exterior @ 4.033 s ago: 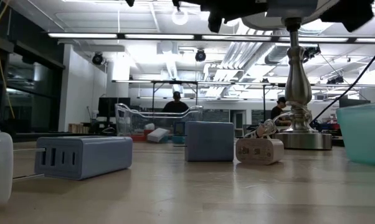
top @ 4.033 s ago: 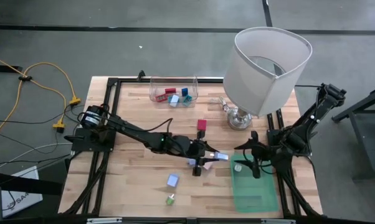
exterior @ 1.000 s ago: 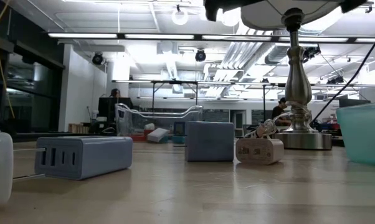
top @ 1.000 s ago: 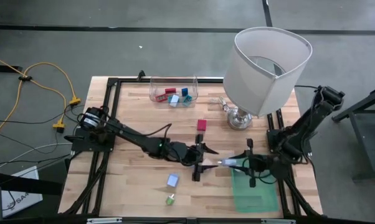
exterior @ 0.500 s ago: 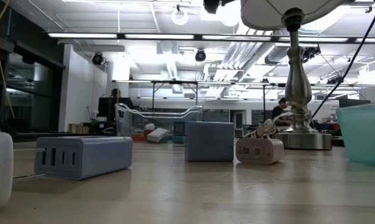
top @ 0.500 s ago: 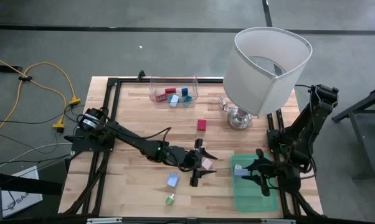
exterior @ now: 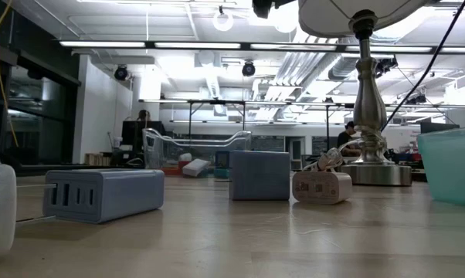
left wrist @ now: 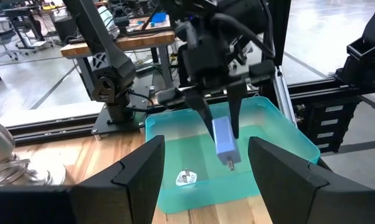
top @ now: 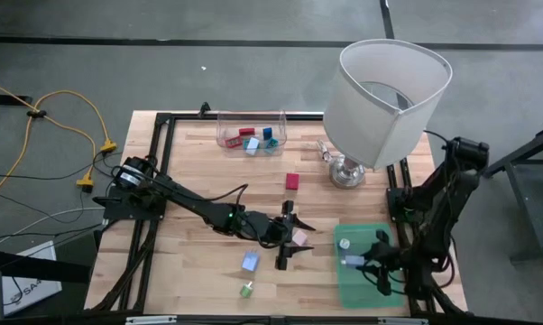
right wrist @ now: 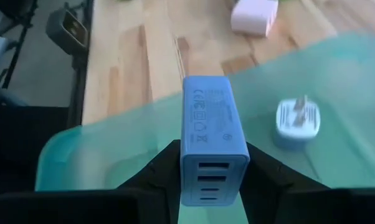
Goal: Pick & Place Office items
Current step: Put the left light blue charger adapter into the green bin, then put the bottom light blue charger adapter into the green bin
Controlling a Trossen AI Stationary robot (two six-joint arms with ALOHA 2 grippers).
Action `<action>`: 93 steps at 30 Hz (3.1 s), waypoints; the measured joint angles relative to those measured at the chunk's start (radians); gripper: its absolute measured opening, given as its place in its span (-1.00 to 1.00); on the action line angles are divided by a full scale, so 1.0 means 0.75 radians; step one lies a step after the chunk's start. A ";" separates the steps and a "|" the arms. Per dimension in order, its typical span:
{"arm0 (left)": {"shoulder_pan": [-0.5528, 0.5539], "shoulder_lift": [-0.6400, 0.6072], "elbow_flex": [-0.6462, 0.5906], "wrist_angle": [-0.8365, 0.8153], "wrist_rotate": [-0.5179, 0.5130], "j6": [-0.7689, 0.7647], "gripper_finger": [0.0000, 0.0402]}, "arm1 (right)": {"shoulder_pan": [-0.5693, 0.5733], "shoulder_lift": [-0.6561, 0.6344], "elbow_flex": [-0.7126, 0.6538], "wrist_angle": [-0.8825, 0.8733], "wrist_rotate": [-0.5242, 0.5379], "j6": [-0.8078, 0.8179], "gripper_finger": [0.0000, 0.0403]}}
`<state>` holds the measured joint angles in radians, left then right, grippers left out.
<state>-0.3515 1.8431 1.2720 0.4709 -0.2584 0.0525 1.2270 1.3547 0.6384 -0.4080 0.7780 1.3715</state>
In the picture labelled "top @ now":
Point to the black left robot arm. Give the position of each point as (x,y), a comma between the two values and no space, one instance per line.
(186,201)

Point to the light blue wall charger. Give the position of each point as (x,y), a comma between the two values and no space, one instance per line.
(355,261)

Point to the light blue multi-port charger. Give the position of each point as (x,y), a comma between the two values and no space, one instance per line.
(250,262)

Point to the white printed box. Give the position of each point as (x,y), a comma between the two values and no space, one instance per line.
(32,284)

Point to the pink wall charger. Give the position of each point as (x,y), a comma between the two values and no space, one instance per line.
(300,238)

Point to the black metal table frame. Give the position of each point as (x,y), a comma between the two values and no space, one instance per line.
(190,117)

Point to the dark blue digital clock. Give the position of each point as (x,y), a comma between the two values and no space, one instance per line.
(267,133)

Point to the green white plug adapter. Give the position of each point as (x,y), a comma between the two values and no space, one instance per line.
(246,290)

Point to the black metal stand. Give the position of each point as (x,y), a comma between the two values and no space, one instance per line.
(524,189)

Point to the red digital clock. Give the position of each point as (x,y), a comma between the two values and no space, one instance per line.
(247,132)
(233,142)
(292,181)

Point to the black flat beam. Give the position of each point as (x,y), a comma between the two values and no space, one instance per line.
(32,268)

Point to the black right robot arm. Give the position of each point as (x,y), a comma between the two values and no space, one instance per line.
(447,194)

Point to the translucent teal plastic tray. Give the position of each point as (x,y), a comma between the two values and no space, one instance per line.
(361,293)

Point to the white power adapter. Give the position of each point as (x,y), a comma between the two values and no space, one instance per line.
(252,145)

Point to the silver table lamp white shade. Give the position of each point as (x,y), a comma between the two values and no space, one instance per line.
(380,126)

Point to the silver edge bracket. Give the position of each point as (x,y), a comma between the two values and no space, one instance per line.
(402,321)
(150,320)

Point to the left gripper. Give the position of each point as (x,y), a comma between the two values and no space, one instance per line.
(267,228)

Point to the black floor bar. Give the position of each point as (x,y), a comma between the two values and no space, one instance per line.
(5,99)

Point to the clear plastic bin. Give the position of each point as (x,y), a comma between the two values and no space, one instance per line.
(276,119)

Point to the small black clamp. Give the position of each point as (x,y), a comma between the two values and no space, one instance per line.
(204,108)

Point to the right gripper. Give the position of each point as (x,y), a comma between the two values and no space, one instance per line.
(391,262)

